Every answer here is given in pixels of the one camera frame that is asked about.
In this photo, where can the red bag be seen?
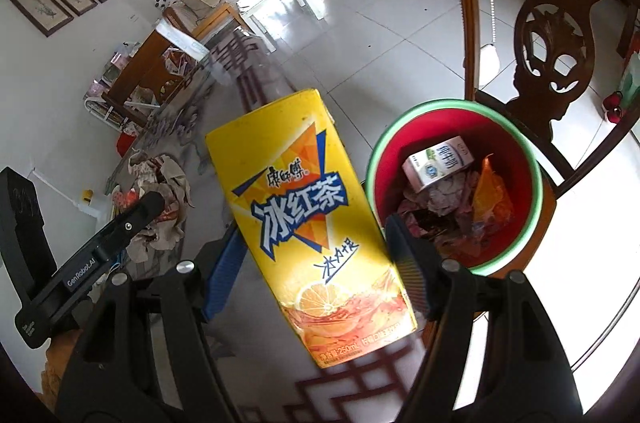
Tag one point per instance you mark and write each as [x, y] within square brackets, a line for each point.
[126, 144]

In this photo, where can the reddish paper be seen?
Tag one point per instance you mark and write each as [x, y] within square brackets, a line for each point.
[170, 183]

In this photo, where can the large framed wall picture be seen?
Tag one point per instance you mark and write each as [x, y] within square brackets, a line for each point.
[37, 5]

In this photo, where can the white book rack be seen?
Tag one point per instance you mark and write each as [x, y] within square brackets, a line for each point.
[102, 113]

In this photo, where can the orange snack wrapper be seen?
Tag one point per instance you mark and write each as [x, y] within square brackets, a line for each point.
[492, 203]

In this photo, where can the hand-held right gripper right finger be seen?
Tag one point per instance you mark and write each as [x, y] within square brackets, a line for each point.
[410, 258]

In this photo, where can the yellow drink carton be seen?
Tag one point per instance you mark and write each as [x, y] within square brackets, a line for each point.
[295, 203]

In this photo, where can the white bottle with yellow cap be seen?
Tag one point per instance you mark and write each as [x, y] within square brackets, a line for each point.
[97, 203]

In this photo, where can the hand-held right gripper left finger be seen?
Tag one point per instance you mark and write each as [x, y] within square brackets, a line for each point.
[227, 273]

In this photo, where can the red bin with green rim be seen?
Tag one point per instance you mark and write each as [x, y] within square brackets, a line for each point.
[395, 153]

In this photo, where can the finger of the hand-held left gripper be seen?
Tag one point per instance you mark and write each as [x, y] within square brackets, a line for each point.
[135, 218]

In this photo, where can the white green milk carton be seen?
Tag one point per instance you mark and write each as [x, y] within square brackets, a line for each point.
[435, 165]

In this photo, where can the green detergent bottle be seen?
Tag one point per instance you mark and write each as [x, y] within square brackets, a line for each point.
[631, 83]

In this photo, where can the wooden bench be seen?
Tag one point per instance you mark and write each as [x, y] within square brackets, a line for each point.
[145, 53]

